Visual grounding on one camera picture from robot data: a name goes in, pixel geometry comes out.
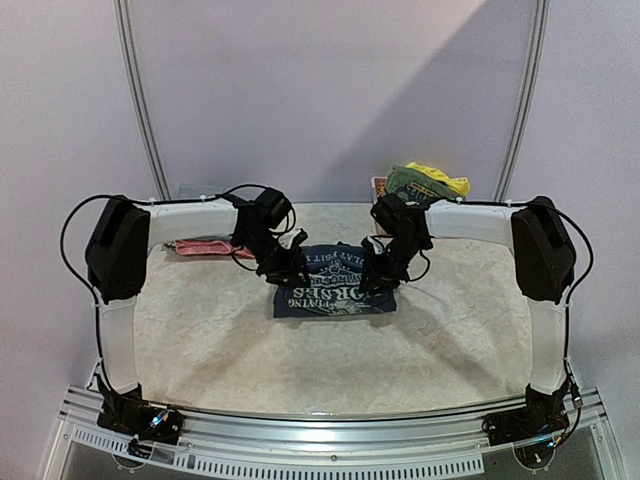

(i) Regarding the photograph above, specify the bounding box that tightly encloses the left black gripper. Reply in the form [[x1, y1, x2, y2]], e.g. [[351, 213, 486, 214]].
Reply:
[[238, 230, 312, 289]]

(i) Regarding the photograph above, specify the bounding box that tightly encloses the navy printed t-shirt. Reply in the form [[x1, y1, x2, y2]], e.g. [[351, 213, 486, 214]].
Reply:
[[273, 243, 397, 319]]

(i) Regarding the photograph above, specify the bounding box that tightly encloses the pink perforated laundry basket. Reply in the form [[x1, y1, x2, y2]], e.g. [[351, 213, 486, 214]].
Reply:
[[370, 177, 397, 235]]

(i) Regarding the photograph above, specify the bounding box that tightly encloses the grey-blue button shirt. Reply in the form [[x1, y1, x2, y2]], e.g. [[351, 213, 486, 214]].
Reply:
[[177, 183, 224, 199]]

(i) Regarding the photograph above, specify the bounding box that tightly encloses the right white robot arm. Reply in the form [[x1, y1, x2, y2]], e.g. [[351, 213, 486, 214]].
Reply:
[[360, 193, 577, 396]]

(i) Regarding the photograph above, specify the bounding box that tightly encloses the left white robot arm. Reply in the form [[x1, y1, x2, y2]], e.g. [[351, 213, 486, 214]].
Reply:
[[85, 188, 310, 434]]

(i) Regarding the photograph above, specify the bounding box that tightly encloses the green printed t-shirt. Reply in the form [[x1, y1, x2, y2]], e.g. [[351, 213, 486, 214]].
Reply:
[[384, 165, 457, 206]]

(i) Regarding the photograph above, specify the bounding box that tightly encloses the pink folded garment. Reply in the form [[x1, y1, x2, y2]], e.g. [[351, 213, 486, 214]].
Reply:
[[163, 240, 254, 259]]

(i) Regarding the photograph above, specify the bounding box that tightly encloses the yellow garment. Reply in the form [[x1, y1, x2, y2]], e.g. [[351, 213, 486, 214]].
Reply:
[[405, 162, 471, 197]]

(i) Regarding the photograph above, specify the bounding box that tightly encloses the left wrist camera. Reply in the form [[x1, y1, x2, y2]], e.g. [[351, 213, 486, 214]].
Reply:
[[254, 187, 292, 229]]

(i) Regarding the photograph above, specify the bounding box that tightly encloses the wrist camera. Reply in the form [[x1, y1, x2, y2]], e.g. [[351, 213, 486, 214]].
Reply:
[[370, 193, 408, 234], [254, 187, 292, 229]]

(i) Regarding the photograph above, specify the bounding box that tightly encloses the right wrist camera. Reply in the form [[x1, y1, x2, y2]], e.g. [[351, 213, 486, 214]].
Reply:
[[370, 193, 408, 234]]

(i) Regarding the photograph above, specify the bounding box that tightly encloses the aluminium front rail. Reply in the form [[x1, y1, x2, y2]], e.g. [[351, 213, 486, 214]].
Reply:
[[42, 387, 629, 479]]

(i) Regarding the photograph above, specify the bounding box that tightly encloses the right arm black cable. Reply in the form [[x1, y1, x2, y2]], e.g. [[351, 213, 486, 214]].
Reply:
[[544, 204, 595, 306]]

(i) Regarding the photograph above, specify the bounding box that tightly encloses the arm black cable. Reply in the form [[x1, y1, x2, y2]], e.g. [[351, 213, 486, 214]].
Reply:
[[544, 204, 595, 306], [58, 193, 116, 304]]

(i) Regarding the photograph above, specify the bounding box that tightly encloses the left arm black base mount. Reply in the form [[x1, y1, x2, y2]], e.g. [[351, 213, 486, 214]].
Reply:
[[97, 383, 185, 445]]

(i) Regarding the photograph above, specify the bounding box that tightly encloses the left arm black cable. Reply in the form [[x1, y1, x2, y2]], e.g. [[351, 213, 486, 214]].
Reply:
[[58, 193, 116, 304]]

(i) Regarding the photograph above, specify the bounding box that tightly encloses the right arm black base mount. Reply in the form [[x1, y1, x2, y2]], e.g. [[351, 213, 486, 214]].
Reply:
[[481, 378, 583, 470]]

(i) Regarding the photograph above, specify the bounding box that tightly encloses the right aluminium wall post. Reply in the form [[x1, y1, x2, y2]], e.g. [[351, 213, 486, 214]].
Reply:
[[493, 0, 550, 201]]

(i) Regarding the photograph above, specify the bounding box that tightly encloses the aluminium wall post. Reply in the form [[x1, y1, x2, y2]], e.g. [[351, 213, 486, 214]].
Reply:
[[114, 0, 171, 200], [493, 0, 550, 201]]

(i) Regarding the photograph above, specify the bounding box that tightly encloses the left aluminium wall post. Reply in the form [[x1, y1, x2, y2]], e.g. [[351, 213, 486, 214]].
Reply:
[[114, 0, 171, 200]]

